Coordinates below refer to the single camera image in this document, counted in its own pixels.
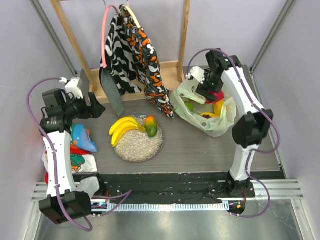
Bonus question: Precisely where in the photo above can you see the white slotted cable duct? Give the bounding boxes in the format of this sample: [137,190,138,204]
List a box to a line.
[114,201,230,212]

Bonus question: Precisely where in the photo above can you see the dark fake grapes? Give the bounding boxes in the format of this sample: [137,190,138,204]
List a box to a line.
[199,112,219,119]

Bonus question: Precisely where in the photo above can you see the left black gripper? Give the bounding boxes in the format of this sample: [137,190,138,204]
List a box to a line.
[62,92,105,120]

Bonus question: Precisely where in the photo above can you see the wooden clothes rack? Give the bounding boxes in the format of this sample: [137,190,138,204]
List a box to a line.
[49,0,191,104]

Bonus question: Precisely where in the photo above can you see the colourful cartoon print cloth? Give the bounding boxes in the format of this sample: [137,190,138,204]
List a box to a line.
[41,123,99,185]

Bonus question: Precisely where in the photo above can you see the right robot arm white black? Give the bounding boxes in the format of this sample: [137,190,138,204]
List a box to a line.
[188,48,274,198]

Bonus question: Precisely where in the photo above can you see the green fake lime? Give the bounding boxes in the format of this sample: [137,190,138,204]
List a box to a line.
[184,101,194,113]

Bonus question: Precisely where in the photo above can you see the glass plate with rice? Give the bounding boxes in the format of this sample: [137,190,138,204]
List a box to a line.
[113,115,164,163]

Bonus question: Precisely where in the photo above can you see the orange grey camouflage garment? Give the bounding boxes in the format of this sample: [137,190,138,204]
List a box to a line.
[119,4,174,119]

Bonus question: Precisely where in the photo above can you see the red fake dragon fruit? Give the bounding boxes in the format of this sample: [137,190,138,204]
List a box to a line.
[205,90,225,105]

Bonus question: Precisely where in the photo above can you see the pink clothes hanger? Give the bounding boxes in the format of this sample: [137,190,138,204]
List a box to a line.
[101,4,119,69]

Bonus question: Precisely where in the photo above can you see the yellow fake banana bunch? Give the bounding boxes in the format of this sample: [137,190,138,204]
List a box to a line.
[109,116,146,148]

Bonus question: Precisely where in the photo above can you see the yellow fake lemon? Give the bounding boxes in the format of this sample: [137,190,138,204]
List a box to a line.
[213,100,225,116]

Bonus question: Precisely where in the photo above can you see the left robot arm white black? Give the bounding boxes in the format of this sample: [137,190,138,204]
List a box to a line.
[39,88,107,225]

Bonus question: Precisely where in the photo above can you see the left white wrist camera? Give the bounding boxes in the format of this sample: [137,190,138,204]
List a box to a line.
[59,77,84,99]

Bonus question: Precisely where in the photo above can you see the wooden clothes hanger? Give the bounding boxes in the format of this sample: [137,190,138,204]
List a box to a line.
[123,3,141,29]

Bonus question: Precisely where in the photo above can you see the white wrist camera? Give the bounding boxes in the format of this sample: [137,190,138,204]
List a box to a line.
[185,66,206,84]
[59,77,84,99]

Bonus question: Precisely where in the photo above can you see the green red fake mango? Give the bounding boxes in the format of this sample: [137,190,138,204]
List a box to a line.
[144,115,158,138]

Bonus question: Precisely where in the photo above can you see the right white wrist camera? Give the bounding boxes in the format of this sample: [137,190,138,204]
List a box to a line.
[185,66,206,84]

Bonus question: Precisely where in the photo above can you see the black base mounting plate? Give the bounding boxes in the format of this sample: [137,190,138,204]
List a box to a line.
[77,172,256,205]

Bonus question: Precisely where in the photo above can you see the black white zebra garment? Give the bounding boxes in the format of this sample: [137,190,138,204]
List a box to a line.
[98,13,143,118]

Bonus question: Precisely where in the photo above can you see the green avocado print plastic bag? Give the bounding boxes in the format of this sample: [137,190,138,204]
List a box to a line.
[169,80,237,138]

